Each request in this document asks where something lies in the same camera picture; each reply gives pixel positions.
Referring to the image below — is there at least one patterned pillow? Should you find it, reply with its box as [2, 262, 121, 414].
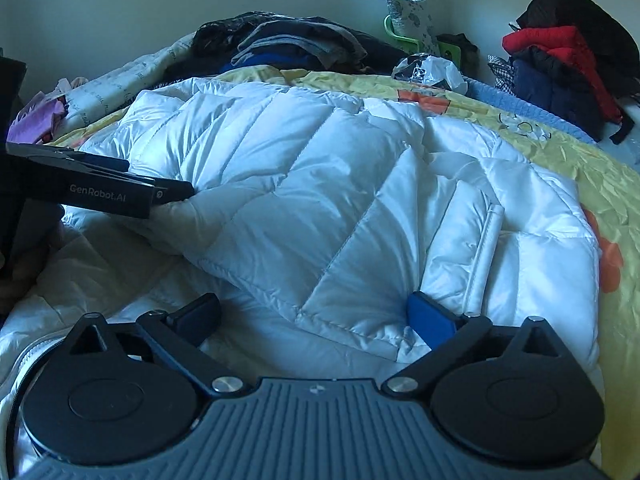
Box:
[385, 0, 442, 57]

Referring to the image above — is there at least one pile of red dark clothes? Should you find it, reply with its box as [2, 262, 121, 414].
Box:
[517, 0, 640, 97]

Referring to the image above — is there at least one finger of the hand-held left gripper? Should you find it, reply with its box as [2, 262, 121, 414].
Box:
[74, 152, 132, 174]
[150, 180, 196, 207]

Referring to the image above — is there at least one navy jacket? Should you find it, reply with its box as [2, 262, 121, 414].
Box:
[510, 50, 607, 142]

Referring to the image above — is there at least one pile of dark folded clothes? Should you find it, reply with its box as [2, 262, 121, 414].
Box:
[164, 15, 412, 82]

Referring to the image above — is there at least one pale pink cloth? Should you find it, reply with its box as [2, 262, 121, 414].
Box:
[47, 77, 89, 100]

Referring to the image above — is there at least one green plastic chair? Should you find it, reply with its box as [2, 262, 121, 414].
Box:
[382, 14, 427, 52]

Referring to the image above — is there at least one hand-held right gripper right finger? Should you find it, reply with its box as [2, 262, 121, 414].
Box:
[381, 291, 572, 402]

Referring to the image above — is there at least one blue knitted blanket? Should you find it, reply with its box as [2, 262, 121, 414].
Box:
[464, 77, 597, 144]

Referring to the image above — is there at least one white quilted blanket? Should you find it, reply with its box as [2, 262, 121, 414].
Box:
[64, 32, 197, 127]

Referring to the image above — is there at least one yellow printed bedspread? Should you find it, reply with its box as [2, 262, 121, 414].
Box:
[47, 67, 640, 476]

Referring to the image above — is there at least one white puffer jacket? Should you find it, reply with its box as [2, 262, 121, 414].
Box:
[0, 77, 606, 466]

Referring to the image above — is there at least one green box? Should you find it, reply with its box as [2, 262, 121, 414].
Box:
[437, 34, 478, 63]

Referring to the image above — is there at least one red jacket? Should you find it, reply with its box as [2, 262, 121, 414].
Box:
[502, 25, 622, 122]

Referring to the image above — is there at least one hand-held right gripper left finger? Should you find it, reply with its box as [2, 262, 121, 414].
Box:
[64, 292, 252, 402]

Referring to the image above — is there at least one person's left forearm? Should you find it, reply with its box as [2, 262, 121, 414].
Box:
[0, 201, 67, 312]

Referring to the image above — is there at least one purple cloth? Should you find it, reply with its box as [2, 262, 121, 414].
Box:
[7, 95, 69, 145]

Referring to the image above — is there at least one black white plastic bag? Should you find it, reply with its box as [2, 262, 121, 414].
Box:
[392, 52, 469, 94]

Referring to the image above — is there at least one houndstooth cloth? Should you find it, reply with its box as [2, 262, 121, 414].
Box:
[487, 55, 517, 94]

